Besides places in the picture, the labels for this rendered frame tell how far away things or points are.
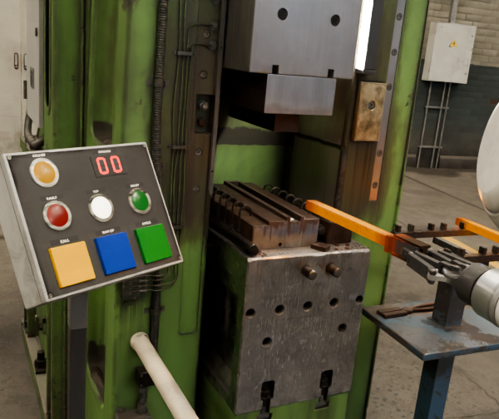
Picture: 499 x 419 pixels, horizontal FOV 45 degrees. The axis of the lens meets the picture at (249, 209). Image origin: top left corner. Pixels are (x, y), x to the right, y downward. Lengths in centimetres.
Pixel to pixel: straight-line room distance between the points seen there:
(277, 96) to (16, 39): 535
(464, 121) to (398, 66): 724
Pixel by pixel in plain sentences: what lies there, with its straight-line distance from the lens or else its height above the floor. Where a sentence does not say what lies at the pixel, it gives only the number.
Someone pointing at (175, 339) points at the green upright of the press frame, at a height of 61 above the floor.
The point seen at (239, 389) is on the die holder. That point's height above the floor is 55.
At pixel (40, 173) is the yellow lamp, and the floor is 116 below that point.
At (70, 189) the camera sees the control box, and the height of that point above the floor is 113.
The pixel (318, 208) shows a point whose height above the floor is 106.
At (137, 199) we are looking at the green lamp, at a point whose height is 109.
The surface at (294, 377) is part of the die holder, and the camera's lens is 174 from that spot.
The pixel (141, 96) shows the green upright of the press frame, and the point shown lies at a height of 128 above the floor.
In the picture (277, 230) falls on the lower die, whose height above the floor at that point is 96.
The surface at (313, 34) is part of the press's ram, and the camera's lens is 155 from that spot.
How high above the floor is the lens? 142
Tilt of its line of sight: 15 degrees down
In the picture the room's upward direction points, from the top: 5 degrees clockwise
